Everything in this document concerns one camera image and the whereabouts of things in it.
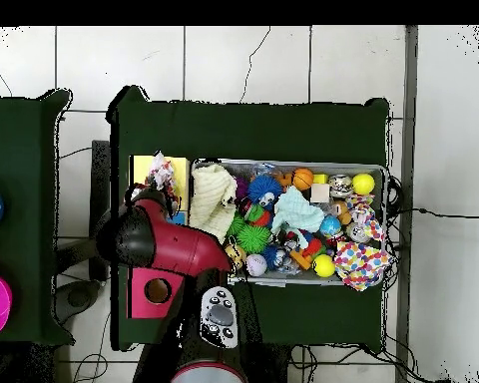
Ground cream muslin cloth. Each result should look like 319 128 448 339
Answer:
189 163 239 244

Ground polka dot cloth white backing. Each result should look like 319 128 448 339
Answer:
145 151 177 192

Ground silver mesh bin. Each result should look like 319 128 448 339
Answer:
189 158 388 286

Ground wooden box with three holes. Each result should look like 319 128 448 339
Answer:
127 154 191 320

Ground green spiky puffer ball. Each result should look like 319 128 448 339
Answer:
236 223 271 255

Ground blue spiky puffer ball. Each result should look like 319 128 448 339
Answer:
246 174 283 204

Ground white toy baseball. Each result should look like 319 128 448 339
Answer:
245 253 268 277

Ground light blue muslin cloth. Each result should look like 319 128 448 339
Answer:
270 186 325 236

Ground orange toy basketball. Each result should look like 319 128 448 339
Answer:
291 168 315 192

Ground dark green table cloth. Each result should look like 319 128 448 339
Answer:
106 85 391 352

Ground yellow ball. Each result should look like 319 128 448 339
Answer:
311 253 336 278
351 173 376 196

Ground dark green covered side table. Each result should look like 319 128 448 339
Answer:
0 89 75 346

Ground black cable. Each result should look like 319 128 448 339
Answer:
386 205 479 219

